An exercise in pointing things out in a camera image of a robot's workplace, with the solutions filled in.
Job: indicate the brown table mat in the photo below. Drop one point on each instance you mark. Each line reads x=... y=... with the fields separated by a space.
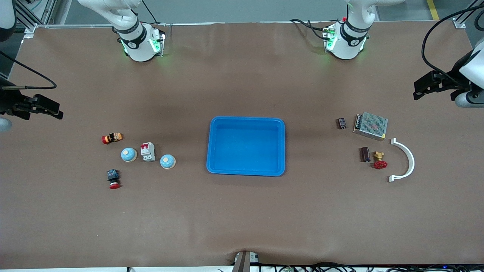
x=242 y=211

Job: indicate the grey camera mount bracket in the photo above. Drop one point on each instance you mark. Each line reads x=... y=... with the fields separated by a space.
x=242 y=262

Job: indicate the blue plastic tray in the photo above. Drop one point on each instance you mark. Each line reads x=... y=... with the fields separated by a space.
x=245 y=147

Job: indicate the dark brown terminal block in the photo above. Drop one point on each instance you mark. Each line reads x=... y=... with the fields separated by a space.
x=365 y=154

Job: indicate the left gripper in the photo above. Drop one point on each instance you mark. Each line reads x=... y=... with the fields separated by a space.
x=449 y=84

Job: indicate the white curved plastic bracket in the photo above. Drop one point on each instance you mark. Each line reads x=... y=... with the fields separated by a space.
x=412 y=160

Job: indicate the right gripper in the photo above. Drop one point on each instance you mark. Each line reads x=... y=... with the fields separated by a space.
x=8 y=102

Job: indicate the aluminium frame profile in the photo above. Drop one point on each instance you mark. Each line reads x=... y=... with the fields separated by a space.
x=32 y=22
x=460 y=23

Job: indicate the white red circuit breaker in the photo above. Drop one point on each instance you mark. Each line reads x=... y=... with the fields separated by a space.
x=148 y=152

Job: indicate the brass valve red handwheel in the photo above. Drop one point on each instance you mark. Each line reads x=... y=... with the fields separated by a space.
x=379 y=163

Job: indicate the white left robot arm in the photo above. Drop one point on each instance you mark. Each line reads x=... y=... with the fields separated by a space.
x=346 y=37

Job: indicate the black blue red push button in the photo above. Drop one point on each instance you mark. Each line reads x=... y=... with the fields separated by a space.
x=113 y=178

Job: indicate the red orange emergency stop button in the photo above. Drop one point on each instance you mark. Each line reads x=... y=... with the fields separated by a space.
x=112 y=138

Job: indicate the metal mesh power supply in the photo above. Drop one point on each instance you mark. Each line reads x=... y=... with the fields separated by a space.
x=370 y=125

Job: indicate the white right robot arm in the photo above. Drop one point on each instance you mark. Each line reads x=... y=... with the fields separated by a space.
x=140 y=41

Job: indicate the light blue call bell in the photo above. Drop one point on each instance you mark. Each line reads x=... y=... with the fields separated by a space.
x=167 y=161
x=129 y=154

